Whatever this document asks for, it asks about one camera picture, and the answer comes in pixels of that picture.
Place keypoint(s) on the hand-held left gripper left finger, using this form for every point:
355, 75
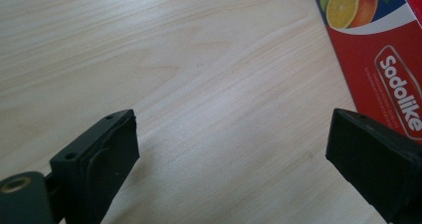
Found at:
96, 171

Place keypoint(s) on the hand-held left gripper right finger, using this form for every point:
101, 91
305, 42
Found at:
375, 157

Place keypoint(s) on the red box with fruit print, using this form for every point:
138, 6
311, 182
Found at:
381, 44

